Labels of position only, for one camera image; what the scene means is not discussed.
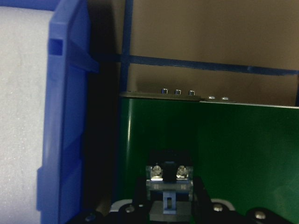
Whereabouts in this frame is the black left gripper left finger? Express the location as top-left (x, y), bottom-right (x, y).
top-left (126, 176), bottom-right (149, 224)

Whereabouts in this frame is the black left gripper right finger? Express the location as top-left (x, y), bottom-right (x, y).
top-left (192, 176), bottom-right (215, 224)

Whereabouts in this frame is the red push button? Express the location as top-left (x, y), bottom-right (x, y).
top-left (146, 149), bottom-right (193, 224)

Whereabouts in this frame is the green conveyor belt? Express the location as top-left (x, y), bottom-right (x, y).
top-left (113, 92), bottom-right (299, 224)

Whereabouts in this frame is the blue left plastic bin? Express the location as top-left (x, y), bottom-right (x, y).
top-left (0, 0), bottom-right (99, 224)

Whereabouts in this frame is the white foam in left bin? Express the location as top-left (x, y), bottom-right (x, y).
top-left (0, 7), bottom-right (53, 224)

